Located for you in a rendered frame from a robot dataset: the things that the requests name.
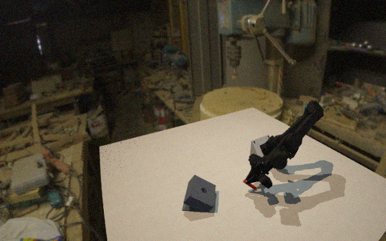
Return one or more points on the grey sloped panel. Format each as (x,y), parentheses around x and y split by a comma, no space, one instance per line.
(200,195)

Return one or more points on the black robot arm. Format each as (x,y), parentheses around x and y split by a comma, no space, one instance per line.
(284,146)

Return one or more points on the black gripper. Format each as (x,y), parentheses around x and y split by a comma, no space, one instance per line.
(255,175)

